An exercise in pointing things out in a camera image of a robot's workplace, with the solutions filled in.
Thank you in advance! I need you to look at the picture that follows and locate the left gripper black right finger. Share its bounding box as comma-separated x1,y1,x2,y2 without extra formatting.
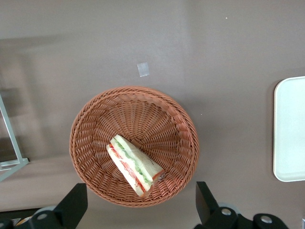
195,181,219,226

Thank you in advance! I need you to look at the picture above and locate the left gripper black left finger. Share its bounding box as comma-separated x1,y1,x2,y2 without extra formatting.
53,183,88,229

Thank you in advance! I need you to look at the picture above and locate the triangular sandwich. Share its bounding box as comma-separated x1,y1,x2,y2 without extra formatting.
106,134,165,198

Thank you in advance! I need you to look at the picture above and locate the round brown wicker basket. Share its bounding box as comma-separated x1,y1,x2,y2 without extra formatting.
69,85,200,208

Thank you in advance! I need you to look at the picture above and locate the cream plastic tray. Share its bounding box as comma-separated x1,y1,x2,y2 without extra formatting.
273,76,305,183

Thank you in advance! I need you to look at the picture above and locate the clear tape piece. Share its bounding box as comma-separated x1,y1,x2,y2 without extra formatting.
137,62,150,78

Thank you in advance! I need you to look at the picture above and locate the grey metal wire rack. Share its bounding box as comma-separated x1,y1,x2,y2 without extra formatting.
0,95,30,182

